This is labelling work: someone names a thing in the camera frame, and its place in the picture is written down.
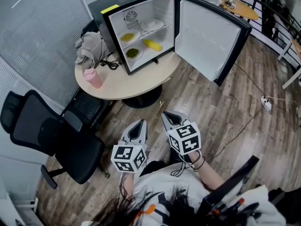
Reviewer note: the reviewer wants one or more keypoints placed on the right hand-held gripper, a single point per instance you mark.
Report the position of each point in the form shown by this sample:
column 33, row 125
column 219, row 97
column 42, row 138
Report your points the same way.
column 185, row 138

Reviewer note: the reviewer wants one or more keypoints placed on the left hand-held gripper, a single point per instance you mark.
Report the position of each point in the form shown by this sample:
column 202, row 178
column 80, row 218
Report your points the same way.
column 127, row 156

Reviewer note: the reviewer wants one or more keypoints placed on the yellow corn cob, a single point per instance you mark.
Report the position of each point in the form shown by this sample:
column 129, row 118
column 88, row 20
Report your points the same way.
column 152, row 45

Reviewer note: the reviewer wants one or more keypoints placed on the black mini fridge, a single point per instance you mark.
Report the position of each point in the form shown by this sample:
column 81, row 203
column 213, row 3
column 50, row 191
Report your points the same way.
column 207, row 36

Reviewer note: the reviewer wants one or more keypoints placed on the person's left forearm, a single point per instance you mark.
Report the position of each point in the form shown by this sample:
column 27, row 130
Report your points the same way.
column 129, row 185

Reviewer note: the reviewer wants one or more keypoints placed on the person's right forearm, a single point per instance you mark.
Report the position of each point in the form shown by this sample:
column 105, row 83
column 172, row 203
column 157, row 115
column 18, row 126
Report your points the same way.
column 209, row 175

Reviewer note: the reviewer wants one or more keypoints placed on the yellow tape strip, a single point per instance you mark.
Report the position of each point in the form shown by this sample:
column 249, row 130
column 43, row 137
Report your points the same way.
column 109, row 9

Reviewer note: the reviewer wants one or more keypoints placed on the person's black trousers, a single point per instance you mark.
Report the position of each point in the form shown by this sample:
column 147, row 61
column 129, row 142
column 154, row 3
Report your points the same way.
column 155, row 166

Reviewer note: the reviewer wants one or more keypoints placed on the black wrist band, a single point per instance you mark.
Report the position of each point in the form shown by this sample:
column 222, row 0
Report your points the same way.
column 203, row 160

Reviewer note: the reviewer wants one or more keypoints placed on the person's white shirt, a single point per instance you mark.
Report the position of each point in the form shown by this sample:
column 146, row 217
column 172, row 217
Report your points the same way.
column 164, row 182

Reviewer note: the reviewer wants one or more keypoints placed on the black perforated computer case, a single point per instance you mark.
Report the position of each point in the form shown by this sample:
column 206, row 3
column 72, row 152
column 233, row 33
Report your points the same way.
column 84, row 102

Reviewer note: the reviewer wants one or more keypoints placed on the pink shaker bottle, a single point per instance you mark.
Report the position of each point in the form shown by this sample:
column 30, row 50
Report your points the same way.
column 94, row 79

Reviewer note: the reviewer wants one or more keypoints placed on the white plate under green beans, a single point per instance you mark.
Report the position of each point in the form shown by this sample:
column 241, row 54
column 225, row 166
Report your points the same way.
column 140, row 53

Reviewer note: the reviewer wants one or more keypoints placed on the pile of green beans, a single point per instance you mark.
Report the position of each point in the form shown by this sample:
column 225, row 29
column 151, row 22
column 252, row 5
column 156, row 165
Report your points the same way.
column 132, row 53

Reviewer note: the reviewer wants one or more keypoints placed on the white power strip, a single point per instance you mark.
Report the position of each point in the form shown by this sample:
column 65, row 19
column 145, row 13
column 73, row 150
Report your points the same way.
column 265, row 102

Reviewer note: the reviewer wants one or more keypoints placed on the black office chair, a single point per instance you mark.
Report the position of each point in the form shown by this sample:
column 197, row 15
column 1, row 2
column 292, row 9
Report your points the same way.
column 42, row 131

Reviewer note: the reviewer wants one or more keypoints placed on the white plate under yellow kernels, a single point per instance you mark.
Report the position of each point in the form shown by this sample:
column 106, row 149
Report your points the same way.
column 137, row 35

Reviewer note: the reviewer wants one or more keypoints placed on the grey jacket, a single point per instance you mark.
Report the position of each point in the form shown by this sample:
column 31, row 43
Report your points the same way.
column 91, row 48

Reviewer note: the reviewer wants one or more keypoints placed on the pile of yellow kernels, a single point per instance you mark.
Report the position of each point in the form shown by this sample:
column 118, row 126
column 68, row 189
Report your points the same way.
column 127, row 37

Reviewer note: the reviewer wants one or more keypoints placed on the white food block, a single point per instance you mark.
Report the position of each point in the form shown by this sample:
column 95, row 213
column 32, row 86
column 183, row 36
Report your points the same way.
column 152, row 22

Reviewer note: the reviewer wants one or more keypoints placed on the white leg desk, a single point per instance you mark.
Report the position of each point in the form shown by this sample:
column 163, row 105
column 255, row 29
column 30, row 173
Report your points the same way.
column 291, row 79

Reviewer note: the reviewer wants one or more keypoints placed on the wooden background table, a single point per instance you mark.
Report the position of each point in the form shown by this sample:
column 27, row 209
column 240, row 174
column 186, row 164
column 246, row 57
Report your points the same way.
column 244, row 11

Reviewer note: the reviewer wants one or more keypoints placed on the black metal railing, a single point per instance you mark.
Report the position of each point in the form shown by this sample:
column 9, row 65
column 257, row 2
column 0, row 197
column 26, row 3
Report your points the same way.
column 291, row 20

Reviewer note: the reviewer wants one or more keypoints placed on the black table pedestal base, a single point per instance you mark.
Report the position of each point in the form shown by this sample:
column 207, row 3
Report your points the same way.
column 143, row 100

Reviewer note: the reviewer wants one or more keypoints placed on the black frame bar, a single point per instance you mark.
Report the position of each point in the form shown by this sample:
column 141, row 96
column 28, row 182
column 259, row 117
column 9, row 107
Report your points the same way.
column 235, row 178

